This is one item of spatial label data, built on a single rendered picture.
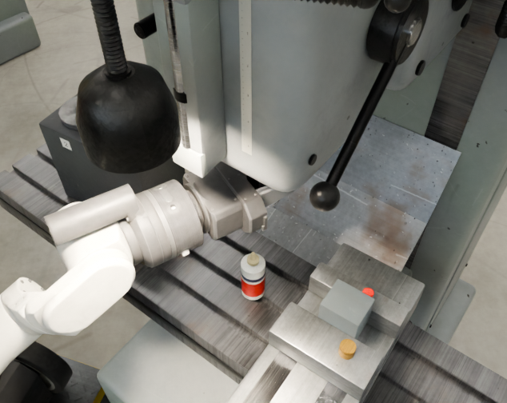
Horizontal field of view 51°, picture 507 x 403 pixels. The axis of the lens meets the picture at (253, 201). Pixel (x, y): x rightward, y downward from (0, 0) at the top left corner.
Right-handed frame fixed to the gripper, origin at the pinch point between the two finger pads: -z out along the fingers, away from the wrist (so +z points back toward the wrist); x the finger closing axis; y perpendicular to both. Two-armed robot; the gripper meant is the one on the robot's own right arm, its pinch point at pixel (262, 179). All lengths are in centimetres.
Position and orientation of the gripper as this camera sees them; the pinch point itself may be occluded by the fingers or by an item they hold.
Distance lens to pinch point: 68.6
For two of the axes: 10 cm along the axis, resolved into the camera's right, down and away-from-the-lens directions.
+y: -0.1, 6.7, 7.4
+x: -5.2, -6.4, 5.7
